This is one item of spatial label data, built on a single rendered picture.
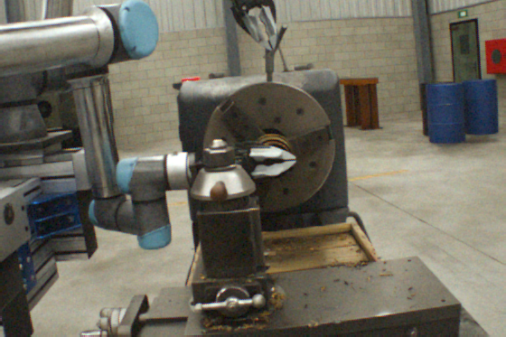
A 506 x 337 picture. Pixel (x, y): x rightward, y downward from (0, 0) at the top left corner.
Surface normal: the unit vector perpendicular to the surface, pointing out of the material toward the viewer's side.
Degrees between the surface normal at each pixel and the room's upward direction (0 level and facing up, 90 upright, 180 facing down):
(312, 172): 90
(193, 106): 90
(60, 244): 90
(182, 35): 90
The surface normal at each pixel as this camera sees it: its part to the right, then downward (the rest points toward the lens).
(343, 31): 0.18, 0.12
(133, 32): 0.90, -0.04
